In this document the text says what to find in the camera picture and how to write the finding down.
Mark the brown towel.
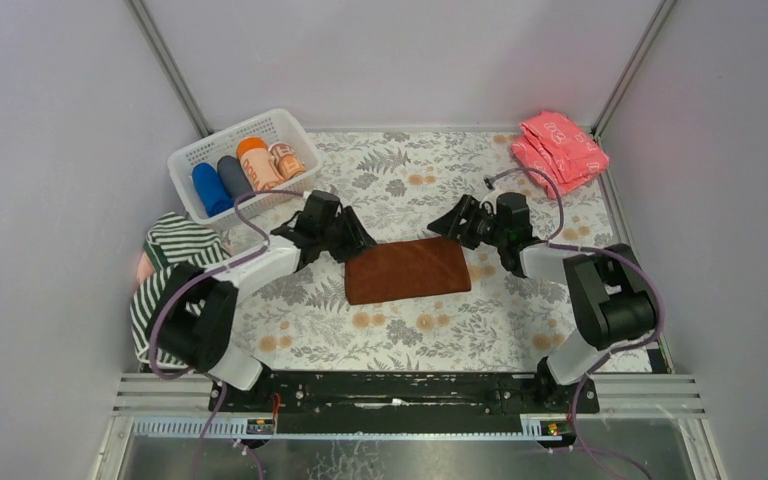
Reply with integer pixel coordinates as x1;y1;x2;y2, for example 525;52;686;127
344;237;472;305

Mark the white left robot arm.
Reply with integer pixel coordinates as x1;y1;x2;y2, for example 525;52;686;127
147;190;377;391

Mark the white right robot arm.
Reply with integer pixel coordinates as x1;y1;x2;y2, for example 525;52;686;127
428;192;662;387

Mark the beige patterned rolled towel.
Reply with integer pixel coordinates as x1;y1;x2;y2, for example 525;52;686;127
269;142;307;181

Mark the pink patterned folded towel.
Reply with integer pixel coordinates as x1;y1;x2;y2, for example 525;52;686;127
511;111;610;199

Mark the orange rolled towel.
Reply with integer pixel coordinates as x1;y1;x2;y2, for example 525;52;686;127
236;137;284;191

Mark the grey rolled towel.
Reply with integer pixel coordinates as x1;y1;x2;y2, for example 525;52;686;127
216;155;254;200

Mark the white plastic basket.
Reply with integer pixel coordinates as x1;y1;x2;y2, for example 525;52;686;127
167;108;322;231

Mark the blue rolled towel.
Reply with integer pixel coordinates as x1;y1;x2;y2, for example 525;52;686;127
191;163;233;217

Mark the green white striped towel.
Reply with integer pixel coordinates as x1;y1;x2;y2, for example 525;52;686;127
129;212;230;364

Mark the pink towel under striped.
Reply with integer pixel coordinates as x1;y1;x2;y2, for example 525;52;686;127
136;251;155;286

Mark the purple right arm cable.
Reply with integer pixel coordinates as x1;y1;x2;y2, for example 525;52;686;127
483;165;667;480

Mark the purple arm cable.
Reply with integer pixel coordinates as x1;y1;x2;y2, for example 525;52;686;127
147;188;306;480
483;165;667;480

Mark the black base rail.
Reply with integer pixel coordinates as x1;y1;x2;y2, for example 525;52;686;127
209;370;600;435

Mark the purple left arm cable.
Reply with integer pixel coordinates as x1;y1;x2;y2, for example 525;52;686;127
147;188;306;480

